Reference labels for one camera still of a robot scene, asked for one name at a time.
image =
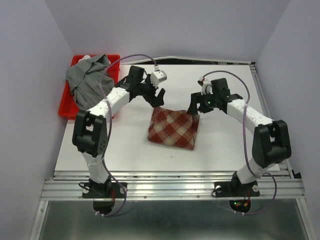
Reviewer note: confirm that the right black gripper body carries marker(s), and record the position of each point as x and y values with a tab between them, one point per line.
207	102

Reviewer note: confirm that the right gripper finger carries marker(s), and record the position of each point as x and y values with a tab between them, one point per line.
193	109
194	99

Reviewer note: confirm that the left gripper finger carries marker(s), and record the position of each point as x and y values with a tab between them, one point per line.
153	101
159	99

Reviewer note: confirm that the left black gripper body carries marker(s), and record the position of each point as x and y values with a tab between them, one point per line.
147	90

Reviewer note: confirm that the red plaid skirt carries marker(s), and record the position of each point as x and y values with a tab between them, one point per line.
173	128

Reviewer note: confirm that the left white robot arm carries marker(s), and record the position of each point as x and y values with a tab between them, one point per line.
92	127

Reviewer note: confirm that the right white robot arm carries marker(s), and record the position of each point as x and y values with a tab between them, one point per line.
235	106

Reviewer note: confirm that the grey skirt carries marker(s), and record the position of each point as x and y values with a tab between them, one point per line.
88	82

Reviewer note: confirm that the red plastic bin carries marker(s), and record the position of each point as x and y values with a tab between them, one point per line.
68	109

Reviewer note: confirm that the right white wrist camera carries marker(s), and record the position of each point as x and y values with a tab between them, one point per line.
206	86

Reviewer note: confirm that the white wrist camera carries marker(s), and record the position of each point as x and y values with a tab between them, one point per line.
157	76
206	86

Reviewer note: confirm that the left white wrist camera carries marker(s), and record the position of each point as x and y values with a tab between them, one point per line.
157	76

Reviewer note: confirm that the aluminium right side rail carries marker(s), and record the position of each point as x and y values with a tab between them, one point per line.
271	144

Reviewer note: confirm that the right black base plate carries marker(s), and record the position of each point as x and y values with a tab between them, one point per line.
227	189

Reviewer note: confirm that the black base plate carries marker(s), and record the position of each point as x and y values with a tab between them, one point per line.
120	190
227	189

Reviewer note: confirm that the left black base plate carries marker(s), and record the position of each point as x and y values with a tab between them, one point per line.
120	190

